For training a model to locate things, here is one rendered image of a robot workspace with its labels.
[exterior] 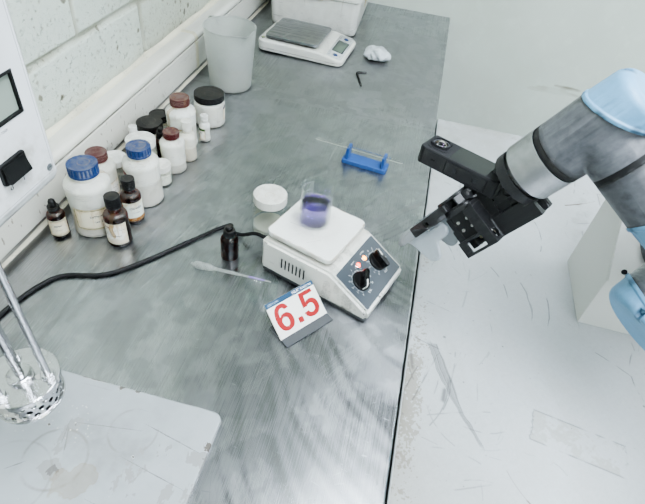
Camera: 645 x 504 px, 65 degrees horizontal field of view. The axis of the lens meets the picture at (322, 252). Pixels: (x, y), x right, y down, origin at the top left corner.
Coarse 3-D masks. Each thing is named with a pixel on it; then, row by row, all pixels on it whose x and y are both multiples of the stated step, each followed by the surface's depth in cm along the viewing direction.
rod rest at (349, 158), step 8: (352, 144) 111; (344, 160) 111; (352, 160) 111; (360, 160) 111; (368, 160) 112; (376, 160) 112; (384, 160) 108; (368, 168) 110; (376, 168) 110; (384, 168) 110
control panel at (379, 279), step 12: (372, 240) 85; (360, 252) 82; (372, 252) 84; (384, 252) 85; (348, 264) 80; (360, 264) 81; (396, 264) 85; (348, 276) 79; (372, 276) 81; (384, 276) 83; (348, 288) 78; (372, 288) 80; (360, 300) 78; (372, 300) 79
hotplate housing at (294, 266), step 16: (272, 240) 81; (272, 256) 82; (288, 256) 80; (304, 256) 79; (272, 272) 85; (288, 272) 82; (304, 272) 80; (320, 272) 78; (336, 272) 78; (320, 288) 80; (336, 288) 78; (384, 288) 82; (336, 304) 80; (352, 304) 78
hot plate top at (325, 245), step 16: (336, 208) 86; (272, 224) 81; (288, 224) 82; (336, 224) 83; (352, 224) 83; (288, 240) 79; (304, 240) 79; (320, 240) 80; (336, 240) 80; (352, 240) 81; (320, 256) 77; (336, 256) 78
